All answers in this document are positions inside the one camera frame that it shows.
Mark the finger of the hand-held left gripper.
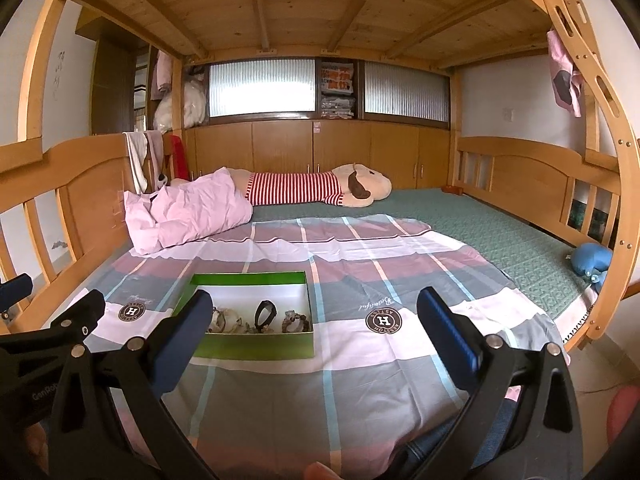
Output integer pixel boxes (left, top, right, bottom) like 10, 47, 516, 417
0, 274, 34, 313
0, 290, 107, 353

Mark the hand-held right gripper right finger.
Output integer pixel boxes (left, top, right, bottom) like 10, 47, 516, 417
385, 286, 586, 480

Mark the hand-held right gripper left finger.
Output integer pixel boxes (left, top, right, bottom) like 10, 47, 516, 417
47, 289, 218, 480

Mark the pale pink crystal bracelet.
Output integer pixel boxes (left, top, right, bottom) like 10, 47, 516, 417
221, 307, 254, 335

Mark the green cardboard box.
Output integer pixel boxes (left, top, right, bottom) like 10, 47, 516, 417
171, 271, 317, 361

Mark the black bracelet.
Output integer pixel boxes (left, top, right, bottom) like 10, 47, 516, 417
254, 299, 277, 332

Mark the grey bead bracelet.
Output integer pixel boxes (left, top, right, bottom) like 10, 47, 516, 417
281, 310, 310, 334

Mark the person's left hand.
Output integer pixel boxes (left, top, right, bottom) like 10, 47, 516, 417
22, 421, 51, 466

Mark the person's right hand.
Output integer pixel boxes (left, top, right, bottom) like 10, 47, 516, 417
304, 462, 345, 480

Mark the person's leg in jeans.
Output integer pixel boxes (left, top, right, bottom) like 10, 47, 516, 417
400, 395, 521, 466

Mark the green mattress pad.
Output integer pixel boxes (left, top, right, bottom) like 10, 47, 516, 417
252, 187, 613, 321

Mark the plaid bedsheet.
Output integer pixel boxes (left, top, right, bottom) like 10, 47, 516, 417
82, 214, 571, 480

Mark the pink quilt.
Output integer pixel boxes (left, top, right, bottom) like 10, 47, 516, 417
124, 169, 254, 256

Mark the white towel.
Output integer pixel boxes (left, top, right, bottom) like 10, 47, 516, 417
123, 131, 151, 195

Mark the blue plush toy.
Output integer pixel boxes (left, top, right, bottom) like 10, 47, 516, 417
570, 242, 615, 288

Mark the pink towel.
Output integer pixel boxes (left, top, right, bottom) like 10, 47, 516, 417
145, 131, 166, 176

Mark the red cloth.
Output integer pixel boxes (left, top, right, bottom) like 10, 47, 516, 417
167, 135, 191, 182

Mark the pink round stool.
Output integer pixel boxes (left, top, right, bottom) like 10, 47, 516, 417
597, 385, 640, 456

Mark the striped plush toy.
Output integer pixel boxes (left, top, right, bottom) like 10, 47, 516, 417
220, 162, 393, 210

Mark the white plastic bag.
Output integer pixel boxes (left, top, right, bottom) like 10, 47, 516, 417
152, 97, 184, 134

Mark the dark wooden wardrobe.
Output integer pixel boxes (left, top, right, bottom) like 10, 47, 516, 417
90, 35, 151, 136

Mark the pink folded bedding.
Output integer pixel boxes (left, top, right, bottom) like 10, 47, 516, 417
151, 50, 173, 101

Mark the wooden bunk ladder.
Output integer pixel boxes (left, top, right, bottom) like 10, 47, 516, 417
522, 0, 640, 353

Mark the narrow frosted glass window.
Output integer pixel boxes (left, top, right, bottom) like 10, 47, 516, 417
362, 60, 451, 123

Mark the wide frosted glass window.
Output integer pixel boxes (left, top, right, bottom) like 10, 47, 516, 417
207, 60, 318, 118

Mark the stack of packaged bedding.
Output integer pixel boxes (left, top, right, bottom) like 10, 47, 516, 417
320, 61, 357, 120

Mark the pink hanging cloth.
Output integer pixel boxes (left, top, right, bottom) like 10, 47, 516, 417
546, 29, 585, 118

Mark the wooden bunk bed frame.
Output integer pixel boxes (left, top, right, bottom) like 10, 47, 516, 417
0, 0, 640, 356

